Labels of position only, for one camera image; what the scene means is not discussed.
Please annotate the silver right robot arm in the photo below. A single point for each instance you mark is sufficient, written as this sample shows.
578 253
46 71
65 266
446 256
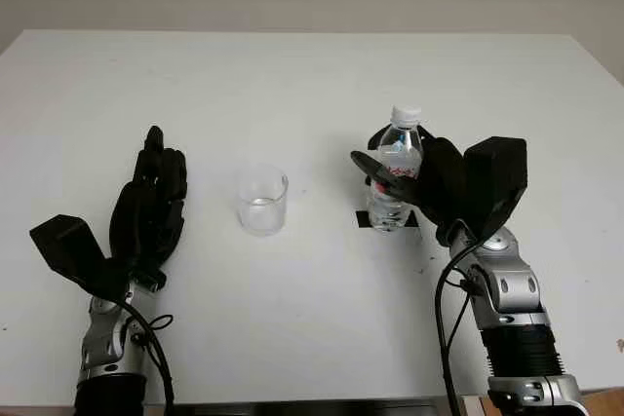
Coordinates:
517 318

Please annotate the clear glass cup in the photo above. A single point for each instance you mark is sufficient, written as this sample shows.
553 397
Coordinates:
263 206

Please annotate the black tape strip marker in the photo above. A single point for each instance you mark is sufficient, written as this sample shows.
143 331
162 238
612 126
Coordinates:
362 220

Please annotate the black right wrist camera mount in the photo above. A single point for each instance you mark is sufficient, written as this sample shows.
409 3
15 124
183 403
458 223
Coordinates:
502 172

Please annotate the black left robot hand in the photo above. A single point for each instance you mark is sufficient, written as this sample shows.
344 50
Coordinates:
144 216

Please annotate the clear plastic water bottle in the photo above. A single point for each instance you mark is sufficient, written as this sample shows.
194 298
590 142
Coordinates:
402 153

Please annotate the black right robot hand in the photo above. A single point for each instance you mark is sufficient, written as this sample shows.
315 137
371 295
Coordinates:
443 187

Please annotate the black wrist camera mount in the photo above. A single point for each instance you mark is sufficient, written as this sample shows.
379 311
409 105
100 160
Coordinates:
502 172
68 245

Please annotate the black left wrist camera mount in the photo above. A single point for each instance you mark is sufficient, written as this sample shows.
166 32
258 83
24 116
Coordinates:
68 245

